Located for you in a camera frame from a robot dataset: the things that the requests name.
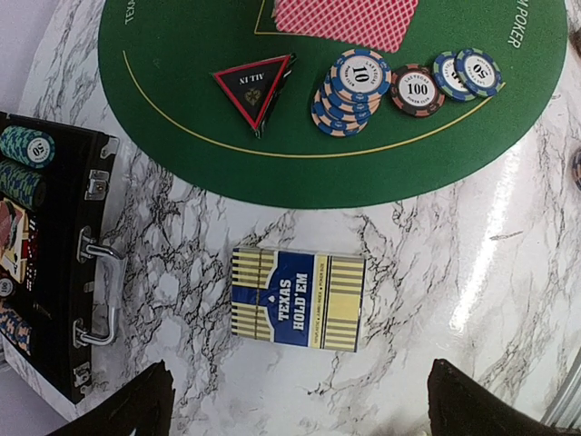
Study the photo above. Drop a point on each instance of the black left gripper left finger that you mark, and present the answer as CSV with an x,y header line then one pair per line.
x,y
143,406

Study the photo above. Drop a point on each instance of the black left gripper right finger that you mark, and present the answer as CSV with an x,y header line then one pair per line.
x,y
457,405

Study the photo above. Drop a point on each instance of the red chip mat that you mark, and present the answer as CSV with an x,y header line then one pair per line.
x,y
414,91

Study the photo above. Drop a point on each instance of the blue chips mat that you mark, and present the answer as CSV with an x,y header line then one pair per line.
x,y
466,75

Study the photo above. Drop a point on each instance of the red patterned card deck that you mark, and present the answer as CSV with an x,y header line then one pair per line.
x,y
377,24

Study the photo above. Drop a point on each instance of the black white chip stack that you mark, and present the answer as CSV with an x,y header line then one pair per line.
x,y
576,169

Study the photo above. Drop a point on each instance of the black poker chip case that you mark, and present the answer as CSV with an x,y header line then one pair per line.
x,y
55,180

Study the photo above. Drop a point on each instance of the striped blue yellow card box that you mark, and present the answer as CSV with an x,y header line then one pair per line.
x,y
310,300

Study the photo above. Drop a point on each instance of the triangular black red button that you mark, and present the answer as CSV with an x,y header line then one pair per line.
x,y
255,88

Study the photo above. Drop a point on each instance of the round green poker mat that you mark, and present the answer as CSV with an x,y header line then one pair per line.
x,y
157,59

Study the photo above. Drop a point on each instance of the aluminium front rail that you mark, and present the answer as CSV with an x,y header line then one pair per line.
x,y
565,410

